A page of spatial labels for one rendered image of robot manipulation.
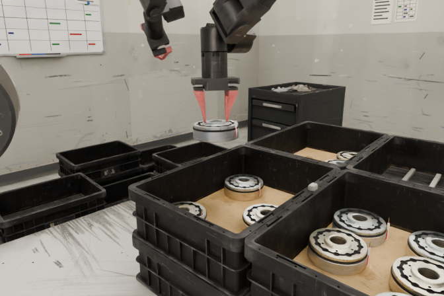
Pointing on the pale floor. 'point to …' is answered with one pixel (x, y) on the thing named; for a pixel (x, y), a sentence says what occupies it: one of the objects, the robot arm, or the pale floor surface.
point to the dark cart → (293, 107)
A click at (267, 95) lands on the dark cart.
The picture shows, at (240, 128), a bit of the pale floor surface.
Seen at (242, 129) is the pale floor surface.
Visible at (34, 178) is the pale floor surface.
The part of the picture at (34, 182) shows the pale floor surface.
